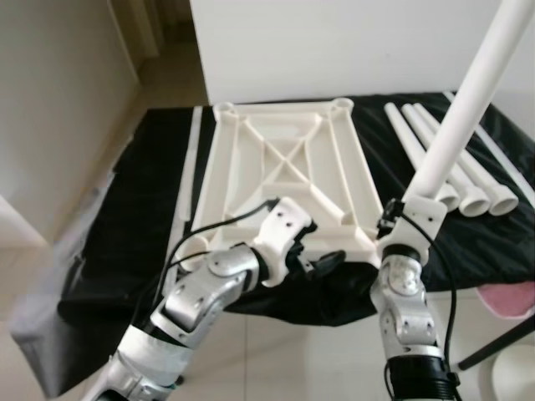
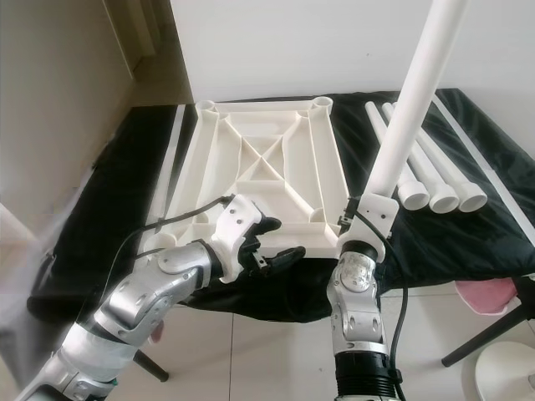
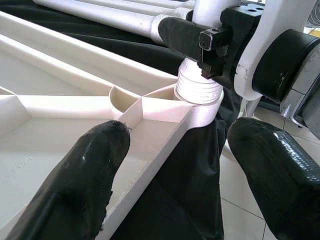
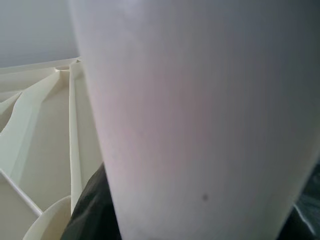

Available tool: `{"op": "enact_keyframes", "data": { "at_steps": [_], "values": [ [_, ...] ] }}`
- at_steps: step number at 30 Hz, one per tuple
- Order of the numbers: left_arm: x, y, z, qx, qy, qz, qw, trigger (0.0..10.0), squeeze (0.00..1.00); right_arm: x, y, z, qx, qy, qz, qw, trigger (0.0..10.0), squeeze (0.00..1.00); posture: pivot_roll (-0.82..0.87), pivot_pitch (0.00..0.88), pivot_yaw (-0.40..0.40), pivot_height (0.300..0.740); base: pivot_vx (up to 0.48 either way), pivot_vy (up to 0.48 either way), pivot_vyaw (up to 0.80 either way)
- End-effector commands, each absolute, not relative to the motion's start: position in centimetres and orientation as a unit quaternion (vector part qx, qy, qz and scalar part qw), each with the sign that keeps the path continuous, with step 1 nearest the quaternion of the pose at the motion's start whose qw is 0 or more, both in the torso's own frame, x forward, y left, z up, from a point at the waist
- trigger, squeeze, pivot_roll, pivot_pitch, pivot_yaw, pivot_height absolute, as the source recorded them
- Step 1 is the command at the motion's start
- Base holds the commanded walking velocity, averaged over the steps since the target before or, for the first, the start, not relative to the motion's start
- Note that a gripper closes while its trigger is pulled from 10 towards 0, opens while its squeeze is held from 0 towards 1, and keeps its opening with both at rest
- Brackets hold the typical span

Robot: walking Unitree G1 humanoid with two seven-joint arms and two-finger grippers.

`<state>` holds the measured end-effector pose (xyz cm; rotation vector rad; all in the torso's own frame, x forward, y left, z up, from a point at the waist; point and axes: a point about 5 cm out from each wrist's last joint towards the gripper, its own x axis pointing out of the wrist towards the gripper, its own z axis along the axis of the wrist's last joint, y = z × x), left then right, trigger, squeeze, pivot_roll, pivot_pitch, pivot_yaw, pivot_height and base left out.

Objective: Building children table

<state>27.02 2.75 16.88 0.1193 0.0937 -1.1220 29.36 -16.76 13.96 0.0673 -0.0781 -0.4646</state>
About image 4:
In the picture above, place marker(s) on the white plastic table top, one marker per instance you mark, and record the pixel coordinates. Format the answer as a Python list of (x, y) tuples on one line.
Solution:
[(37, 150)]

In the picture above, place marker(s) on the white plastic table leg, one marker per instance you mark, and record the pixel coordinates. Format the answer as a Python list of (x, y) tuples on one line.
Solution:
[(187, 112)]

